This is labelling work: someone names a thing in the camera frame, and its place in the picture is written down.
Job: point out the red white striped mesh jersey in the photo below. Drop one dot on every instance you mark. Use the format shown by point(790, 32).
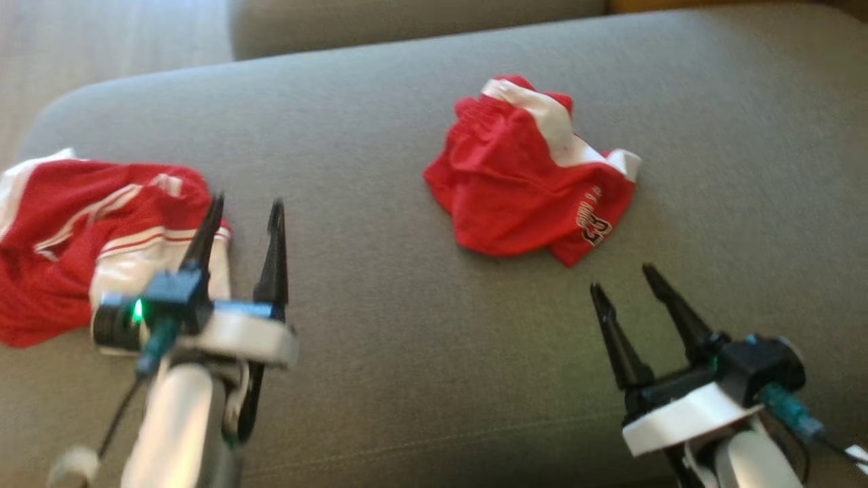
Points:
point(54, 237)

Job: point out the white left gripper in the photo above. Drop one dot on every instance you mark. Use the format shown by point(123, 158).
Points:
point(244, 335)

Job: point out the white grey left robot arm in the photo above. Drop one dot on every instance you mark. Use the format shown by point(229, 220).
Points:
point(180, 427)

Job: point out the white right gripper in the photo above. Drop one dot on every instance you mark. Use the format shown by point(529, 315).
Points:
point(685, 415)

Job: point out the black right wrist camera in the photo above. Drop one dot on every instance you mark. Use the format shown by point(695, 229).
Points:
point(756, 366)

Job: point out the grey sofa back cushion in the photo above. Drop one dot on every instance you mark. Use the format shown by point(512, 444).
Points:
point(407, 24)

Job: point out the red shorts with printed logo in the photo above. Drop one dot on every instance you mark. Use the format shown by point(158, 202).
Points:
point(515, 190)

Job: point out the grey sofa seat cushion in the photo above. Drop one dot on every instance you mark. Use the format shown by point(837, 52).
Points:
point(407, 339)

